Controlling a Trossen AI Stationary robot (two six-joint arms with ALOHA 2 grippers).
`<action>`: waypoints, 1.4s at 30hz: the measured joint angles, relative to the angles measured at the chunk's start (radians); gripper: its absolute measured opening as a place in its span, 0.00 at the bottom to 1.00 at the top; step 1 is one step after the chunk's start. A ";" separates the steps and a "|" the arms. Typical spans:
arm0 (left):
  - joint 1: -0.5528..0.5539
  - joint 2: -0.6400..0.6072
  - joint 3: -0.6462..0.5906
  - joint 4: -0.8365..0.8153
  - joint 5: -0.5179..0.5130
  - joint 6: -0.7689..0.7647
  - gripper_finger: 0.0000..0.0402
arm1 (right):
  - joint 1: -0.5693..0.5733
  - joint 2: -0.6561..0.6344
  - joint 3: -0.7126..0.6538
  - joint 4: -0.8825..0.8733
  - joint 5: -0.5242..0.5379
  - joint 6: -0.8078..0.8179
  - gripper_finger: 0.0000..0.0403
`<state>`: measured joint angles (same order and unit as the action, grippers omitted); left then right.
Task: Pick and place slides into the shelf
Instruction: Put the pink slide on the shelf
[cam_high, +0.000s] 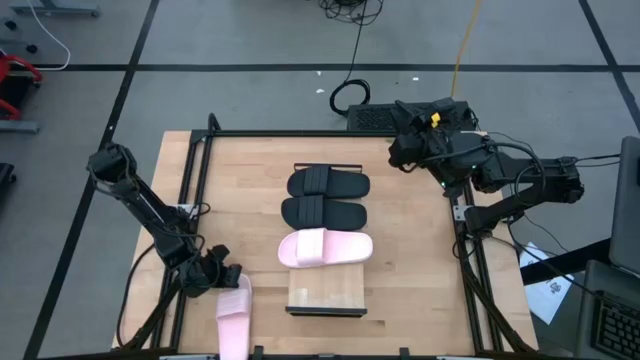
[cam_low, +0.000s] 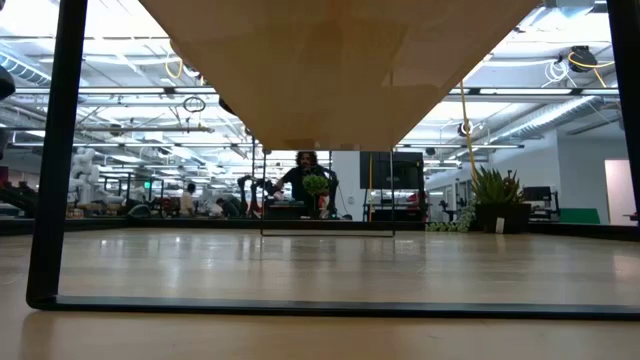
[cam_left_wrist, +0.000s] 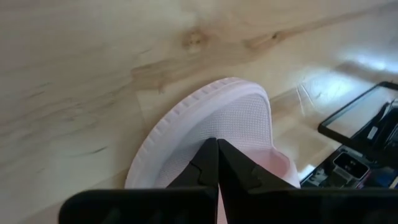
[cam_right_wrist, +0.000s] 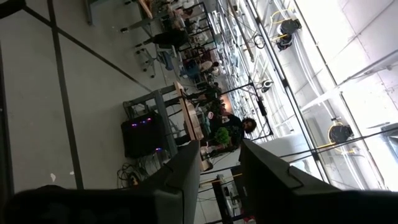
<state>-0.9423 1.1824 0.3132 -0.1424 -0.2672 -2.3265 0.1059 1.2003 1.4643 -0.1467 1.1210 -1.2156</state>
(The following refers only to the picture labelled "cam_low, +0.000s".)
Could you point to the black background robot arm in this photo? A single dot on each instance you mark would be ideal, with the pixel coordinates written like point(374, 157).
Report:
point(243, 192)

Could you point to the small green potted plant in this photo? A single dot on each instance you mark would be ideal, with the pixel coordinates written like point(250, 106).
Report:
point(316, 184)

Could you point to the person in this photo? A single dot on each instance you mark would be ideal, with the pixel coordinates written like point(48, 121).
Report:
point(230, 207)
point(300, 182)
point(187, 202)

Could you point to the black monitor screen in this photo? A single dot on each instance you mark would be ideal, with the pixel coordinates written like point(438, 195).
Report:
point(400, 170)

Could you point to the potted succulent plant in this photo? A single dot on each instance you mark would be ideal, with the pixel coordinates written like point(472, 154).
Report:
point(500, 217)

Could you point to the desk with black monitor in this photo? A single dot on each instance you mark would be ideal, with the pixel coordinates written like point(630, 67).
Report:
point(537, 194)

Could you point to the white robot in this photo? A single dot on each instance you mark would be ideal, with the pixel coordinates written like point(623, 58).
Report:
point(82, 170)

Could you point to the green board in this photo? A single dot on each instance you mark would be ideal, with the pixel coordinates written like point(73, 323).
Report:
point(580, 216)

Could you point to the wooden shelf with black frame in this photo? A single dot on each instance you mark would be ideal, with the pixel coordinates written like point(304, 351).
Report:
point(325, 75)

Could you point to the black aluminium rig frame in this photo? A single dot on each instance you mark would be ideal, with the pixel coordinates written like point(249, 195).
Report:
point(150, 224)

